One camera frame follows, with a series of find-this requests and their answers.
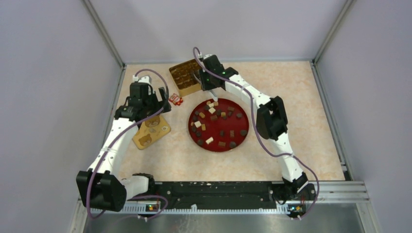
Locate silver metal tongs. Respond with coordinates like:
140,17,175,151
208,90,218,101

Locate gold bear tin lid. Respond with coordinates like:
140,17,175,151
133,115,171,150

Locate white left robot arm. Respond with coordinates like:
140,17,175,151
76,82,171,212

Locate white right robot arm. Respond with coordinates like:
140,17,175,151
194,54,309,200

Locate gold chocolate box tin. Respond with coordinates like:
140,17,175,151
169,59,201,97

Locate red owl toy block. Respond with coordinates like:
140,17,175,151
169,93,183,106

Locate red round tray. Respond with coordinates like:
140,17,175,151
188,99,251,152

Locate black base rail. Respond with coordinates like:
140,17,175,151
125,181,318,210

